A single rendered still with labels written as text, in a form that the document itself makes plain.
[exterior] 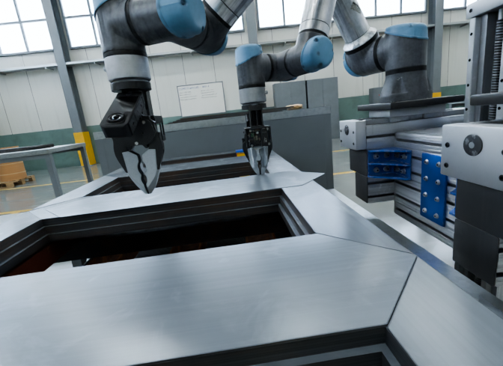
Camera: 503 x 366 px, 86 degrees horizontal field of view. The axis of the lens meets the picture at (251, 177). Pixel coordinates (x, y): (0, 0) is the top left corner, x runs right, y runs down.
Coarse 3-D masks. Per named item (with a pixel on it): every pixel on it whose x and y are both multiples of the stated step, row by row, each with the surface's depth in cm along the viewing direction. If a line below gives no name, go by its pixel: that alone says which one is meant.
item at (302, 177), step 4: (288, 172) 81; (292, 172) 80; (296, 172) 80; (300, 172) 79; (304, 172) 79; (308, 172) 78; (292, 176) 76; (296, 176) 75; (300, 176) 75; (304, 176) 74; (308, 176) 74; (312, 176) 73; (316, 176) 73; (300, 180) 70; (304, 180) 70; (308, 180) 69
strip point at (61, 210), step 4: (80, 200) 76; (84, 200) 75; (88, 200) 75; (64, 204) 73; (68, 204) 72; (72, 204) 72; (76, 204) 71; (80, 204) 71; (52, 208) 70; (56, 208) 70; (60, 208) 70; (64, 208) 69; (68, 208) 69; (72, 208) 68; (52, 212) 67; (56, 212) 66; (60, 212) 66; (64, 212) 66; (68, 212) 65; (60, 216) 62
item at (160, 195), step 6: (168, 186) 80; (174, 186) 79; (156, 192) 75; (162, 192) 74; (168, 192) 73; (174, 192) 72; (144, 198) 70; (150, 198) 69; (156, 198) 68; (162, 198) 68; (168, 198) 67; (138, 204) 65; (144, 204) 64; (150, 204) 64; (156, 204) 64
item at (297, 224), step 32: (192, 160) 140; (96, 192) 88; (256, 192) 65; (32, 224) 59; (64, 224) 62; (96, 224) 63; (128, 224) 63; (160, 224) 63; (288, 224) 54; (0, 256) 50; (224, 352) 22; (256, 352) 22; (288, 352) 22; (320, 352) 22; (352, 352) 22; (384, 352) 22
